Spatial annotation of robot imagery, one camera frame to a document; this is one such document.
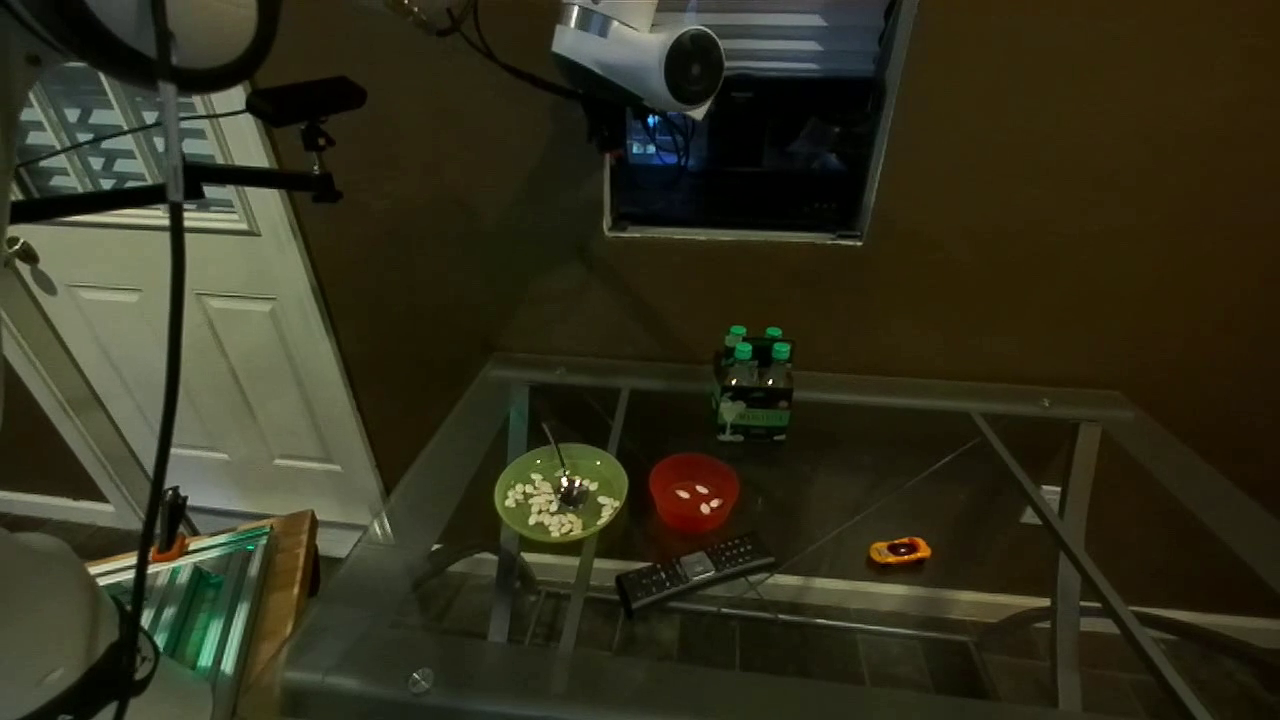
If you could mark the orange black clamp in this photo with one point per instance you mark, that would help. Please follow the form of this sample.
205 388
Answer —
172 526

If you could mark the dark window with white frame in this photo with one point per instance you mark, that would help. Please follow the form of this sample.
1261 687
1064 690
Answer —
772 160

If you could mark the red bowl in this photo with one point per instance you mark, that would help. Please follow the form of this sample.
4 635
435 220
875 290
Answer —
693 493

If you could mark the metal spoon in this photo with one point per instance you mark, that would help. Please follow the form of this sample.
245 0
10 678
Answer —
567 473

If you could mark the black remote control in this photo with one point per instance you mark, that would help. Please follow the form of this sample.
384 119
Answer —
699 568

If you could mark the black stand boom bar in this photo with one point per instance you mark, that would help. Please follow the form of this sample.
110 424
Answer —
253 180

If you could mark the white panel door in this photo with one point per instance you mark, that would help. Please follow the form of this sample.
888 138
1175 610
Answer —
253 362

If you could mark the black camera on stand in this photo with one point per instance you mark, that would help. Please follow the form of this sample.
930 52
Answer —
306 101

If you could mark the green cap bottle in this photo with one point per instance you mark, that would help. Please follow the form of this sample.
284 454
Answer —
738 334
738 402
772 334
776 402

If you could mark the brown wooden board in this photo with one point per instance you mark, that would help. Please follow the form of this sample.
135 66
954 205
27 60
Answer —
283 601

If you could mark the white slanted stand leg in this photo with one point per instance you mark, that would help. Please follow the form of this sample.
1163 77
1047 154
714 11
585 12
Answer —
82 402

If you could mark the white window blinds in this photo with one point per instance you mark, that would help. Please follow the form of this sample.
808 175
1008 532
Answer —
800 37

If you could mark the white wall outlet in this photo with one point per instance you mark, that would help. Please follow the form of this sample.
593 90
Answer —
1047 506

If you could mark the orange black small tool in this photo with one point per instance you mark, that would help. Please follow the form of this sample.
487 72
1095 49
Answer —
903 550

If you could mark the green box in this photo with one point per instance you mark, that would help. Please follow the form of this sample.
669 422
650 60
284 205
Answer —
200 601

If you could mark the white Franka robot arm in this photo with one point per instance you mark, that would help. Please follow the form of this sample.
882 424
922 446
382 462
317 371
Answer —
655 52

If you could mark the glass table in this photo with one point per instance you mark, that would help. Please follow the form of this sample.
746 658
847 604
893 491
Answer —
1064 506

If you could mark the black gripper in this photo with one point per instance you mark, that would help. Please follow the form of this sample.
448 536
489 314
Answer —
610 123

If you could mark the green bowl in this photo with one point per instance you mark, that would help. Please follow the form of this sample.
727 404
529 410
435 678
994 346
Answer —
533 483

